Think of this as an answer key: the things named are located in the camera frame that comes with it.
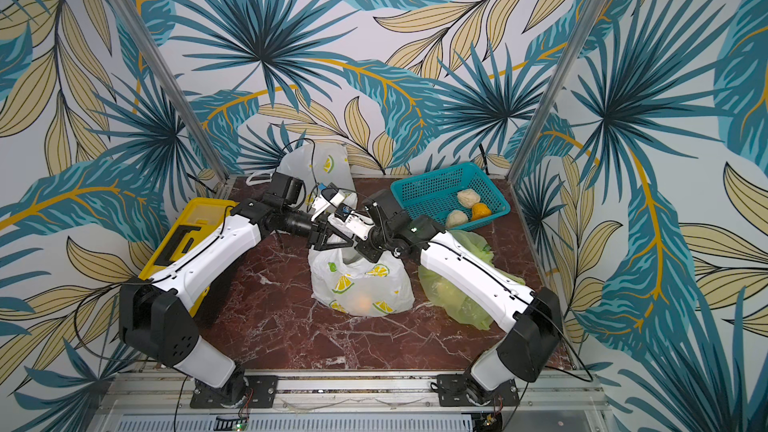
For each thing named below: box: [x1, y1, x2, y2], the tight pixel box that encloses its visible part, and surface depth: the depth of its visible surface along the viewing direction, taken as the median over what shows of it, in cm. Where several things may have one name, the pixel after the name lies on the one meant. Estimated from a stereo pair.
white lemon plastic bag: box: [307, 245, 415, 317], surface depth 78 cm
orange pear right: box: [471, 202, 492, 221], surface depth 106 cm
